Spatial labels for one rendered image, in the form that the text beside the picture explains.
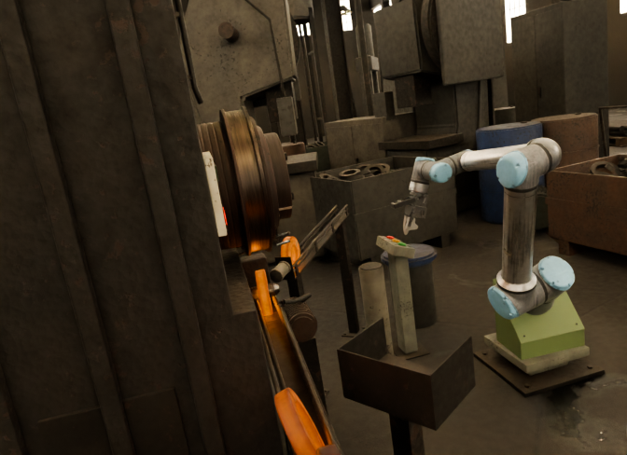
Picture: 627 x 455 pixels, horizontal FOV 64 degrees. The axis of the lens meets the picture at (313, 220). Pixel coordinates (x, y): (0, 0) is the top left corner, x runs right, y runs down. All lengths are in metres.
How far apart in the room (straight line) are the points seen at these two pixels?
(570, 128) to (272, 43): 2.74
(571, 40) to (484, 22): 1.26
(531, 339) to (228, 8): 3.28
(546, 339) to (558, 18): 4.36
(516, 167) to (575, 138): 3.32
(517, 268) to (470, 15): 3.46
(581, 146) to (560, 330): 2.90
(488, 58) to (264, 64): 2.23
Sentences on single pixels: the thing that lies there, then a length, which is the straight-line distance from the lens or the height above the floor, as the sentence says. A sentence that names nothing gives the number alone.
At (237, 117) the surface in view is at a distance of 1.50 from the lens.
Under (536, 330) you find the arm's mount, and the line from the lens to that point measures 2.43.
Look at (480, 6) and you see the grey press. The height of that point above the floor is 1.99.
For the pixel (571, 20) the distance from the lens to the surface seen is 6.27.
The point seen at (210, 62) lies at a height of 1.79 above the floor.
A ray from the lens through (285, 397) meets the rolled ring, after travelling 1.03.
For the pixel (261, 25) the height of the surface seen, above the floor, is 2.00.
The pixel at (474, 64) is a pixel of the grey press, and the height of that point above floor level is 1.48.
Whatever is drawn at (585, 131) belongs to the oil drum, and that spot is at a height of 0.74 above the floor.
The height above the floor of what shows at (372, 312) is 0.30.
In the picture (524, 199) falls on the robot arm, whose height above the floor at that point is 0.90.
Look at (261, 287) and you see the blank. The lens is 1.63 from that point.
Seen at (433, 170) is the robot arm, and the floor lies 0.97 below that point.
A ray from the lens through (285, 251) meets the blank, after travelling 2.12.
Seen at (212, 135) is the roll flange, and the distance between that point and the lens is 1.48.
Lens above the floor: 1.32
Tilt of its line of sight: 13 degrees down
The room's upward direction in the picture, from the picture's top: 9 degrees counter-clockwise
